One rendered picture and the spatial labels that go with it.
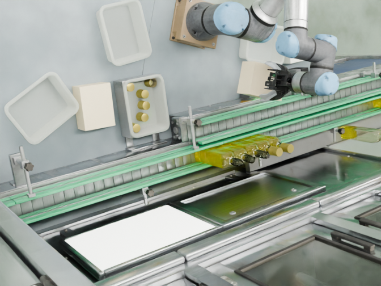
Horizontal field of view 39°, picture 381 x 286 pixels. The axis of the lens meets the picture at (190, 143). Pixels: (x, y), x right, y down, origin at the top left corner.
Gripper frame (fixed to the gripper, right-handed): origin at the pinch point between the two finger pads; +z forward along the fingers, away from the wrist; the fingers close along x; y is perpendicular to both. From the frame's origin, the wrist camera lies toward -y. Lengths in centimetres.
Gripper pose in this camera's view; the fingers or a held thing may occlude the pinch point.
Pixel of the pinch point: (265, 81)
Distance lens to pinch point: 203.2
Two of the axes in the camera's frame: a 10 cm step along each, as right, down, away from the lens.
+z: -5.4, -1.3, 8.3
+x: -1.7, 9.8, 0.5
